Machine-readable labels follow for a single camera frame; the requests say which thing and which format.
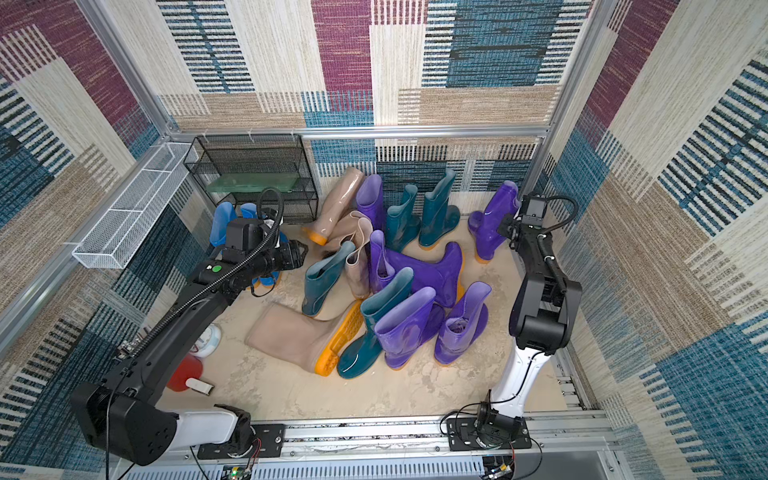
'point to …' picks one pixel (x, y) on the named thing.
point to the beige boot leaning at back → (337, 206)
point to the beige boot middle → (357, 261)
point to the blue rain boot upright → (223, 213)
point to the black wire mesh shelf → (262, 170)
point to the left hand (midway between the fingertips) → (300, 247)
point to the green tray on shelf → (253, 183)
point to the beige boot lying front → (310, 344)
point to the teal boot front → (362, 354)
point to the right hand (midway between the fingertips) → (514, 228)
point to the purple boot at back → (369, 199)
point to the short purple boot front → (400, 334)
